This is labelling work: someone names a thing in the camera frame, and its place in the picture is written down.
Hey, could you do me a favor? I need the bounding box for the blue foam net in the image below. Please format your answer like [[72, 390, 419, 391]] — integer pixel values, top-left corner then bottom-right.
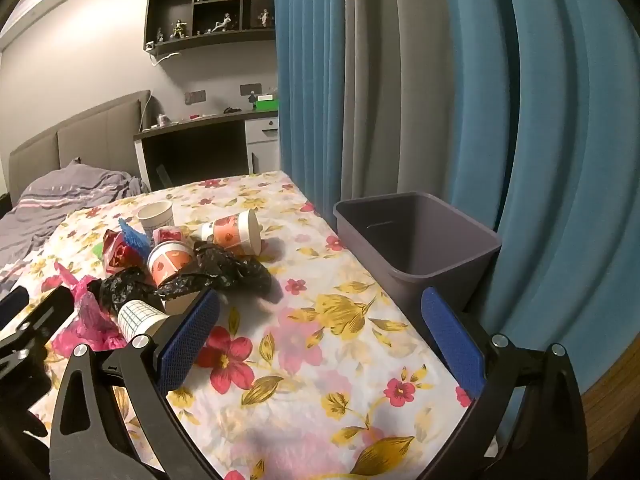
[[118, 217, 152, 252]]

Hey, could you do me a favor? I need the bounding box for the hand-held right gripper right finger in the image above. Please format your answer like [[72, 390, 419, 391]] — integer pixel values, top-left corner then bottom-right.
[[421, 286, 590, 480]]

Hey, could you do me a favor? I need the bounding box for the orange flower print paper cup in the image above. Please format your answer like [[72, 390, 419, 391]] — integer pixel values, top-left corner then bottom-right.
[[201, 209, 264, 257], [147, 240, 195, 287]]

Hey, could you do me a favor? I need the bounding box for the row of small figurines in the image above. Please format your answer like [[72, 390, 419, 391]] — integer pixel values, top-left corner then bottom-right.
[[155, 0, 274, 41]]

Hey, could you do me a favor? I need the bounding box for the white cable under shelf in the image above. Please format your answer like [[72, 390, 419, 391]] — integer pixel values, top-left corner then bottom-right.
[[147, 50, 182, 69]]

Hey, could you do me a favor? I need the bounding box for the white grid print paper cup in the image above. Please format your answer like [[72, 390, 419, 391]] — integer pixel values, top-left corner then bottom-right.
[[117, 298, 169, 339]]

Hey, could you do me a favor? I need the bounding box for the black plastic bag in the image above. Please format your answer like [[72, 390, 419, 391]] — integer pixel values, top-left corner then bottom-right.
[[87, 266, 163, 319], [159, 241, 274, 302]]

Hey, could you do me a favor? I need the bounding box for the teal curtain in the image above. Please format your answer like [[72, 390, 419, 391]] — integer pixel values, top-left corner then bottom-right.
[[273, 0, 640, 413]]

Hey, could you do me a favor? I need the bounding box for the dark wall shelf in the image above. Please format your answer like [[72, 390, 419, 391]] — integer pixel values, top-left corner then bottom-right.
[[143, 0, 277, 57]]

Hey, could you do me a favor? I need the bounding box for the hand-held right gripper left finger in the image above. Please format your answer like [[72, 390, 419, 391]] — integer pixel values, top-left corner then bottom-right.
[[49, 287, 223, 480]]

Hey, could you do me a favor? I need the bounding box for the small pink red wrapper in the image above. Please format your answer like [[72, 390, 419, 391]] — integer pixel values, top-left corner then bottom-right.
[[152, 226, 185, 246]]

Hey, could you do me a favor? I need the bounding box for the dark desk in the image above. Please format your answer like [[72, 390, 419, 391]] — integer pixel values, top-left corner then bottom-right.
[[132, 109, 281, 190]]

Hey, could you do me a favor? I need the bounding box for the grey padded headboard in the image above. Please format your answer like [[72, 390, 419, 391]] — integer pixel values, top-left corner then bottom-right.
[[9, 90, 152, 206]]

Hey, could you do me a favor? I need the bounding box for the grey curtain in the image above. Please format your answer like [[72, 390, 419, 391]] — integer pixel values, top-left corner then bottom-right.
[[339, 0, 507, 228]]

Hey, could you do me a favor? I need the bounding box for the grey striped blanket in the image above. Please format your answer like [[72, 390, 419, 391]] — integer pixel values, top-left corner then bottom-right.
[[0, 159, 151, 283]]

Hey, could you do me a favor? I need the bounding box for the floral bed sheet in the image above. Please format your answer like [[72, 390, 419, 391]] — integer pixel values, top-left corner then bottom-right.
[[0, 170, 501, 480]]

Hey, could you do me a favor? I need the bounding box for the white drawer unit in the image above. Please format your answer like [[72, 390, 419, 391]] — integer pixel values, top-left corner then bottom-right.
[[244, 117, 281, 174]]

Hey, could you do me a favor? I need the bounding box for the grey plastic bin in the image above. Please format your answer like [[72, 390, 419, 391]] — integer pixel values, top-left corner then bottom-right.
[[332, 191, 503, 361]]

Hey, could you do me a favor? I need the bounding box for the pink plastic bag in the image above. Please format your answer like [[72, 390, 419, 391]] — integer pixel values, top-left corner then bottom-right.
[[42, 260, 132, 352]]

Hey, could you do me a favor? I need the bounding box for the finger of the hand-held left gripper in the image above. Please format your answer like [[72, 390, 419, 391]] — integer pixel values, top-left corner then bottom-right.
[[0, 285, 76, 361], [0, 286, 31, 330]]

